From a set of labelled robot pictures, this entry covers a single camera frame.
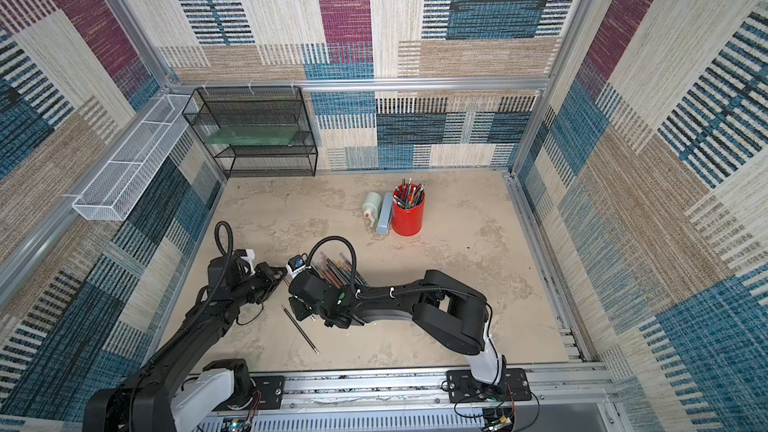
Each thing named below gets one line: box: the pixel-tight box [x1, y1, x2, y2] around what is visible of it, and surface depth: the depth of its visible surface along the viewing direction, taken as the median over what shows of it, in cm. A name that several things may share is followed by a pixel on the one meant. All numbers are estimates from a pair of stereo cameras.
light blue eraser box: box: [376, 192, 394, 235], surface depth 104 cm
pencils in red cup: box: [392, 178, 426, 210], surface depth 96 cm
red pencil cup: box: [392, 183, 425, 237], surface depth 98 cm
